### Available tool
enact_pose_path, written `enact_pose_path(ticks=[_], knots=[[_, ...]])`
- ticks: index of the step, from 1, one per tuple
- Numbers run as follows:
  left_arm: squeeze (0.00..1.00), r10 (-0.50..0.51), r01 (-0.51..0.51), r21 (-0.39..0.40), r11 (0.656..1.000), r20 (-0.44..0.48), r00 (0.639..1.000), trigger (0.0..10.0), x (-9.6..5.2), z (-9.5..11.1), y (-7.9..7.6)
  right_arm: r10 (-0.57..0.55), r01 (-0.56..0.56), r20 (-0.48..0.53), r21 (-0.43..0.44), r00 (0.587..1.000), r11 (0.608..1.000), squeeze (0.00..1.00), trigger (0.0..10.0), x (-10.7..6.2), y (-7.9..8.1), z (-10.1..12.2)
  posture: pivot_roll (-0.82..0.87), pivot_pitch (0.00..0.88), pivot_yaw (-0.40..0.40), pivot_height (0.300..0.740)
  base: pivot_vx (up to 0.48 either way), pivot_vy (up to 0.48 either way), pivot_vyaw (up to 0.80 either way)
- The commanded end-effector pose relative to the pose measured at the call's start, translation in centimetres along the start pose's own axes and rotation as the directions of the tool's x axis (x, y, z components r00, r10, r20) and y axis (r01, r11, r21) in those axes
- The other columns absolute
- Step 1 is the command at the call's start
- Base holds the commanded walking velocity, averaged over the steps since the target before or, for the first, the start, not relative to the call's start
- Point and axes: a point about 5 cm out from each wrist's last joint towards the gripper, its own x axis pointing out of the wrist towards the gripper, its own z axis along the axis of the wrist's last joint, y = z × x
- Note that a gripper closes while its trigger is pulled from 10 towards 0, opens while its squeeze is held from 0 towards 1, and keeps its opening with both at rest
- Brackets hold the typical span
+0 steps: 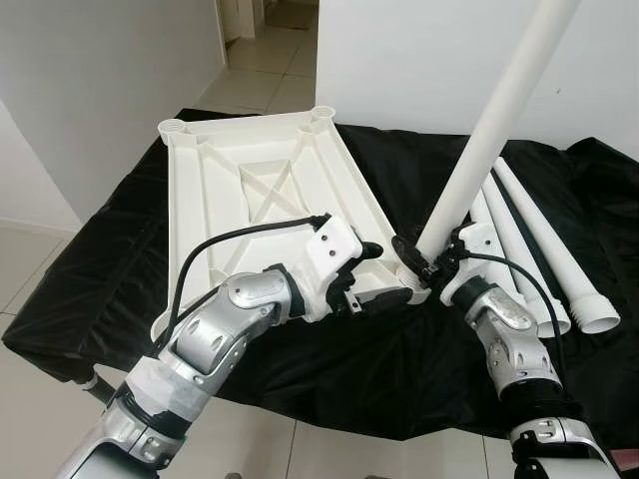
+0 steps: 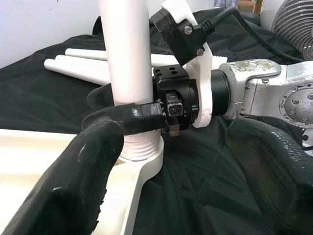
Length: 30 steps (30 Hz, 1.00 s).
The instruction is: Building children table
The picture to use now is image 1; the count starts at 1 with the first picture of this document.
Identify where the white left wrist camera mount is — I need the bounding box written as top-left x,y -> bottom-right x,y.
295,213 -> 362,322

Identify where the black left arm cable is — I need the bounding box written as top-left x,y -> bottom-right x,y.
165,213 -> 330,350

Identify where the pink stool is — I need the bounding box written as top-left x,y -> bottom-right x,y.
609,449 -> 639,472

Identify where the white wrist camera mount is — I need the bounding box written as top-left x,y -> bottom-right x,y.
442,223 -> 505,305
295,213 -> 362,322

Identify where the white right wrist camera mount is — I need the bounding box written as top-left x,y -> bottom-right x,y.
442,223 -> 505,305

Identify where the white plastic table top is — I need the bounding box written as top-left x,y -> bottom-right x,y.
150,105 -> 432,342

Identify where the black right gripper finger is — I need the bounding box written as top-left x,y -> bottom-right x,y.
392,237 -> 432,280

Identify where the black metal table leg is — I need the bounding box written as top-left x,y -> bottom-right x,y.
78,369 -> 109,402

